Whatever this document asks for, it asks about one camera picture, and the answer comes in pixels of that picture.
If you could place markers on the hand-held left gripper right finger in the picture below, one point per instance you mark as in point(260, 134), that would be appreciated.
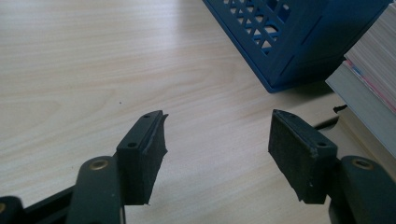
point(295, 155)

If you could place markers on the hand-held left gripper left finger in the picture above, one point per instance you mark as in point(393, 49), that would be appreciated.
point(140, 161)

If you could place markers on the red illustrated book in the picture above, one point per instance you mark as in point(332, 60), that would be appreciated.
point(361, 96)

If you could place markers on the blue plastic file rack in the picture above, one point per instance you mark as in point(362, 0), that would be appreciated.
point(305, 46)

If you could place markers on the thick blue book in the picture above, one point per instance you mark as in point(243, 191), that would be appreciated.
point(376, 53)

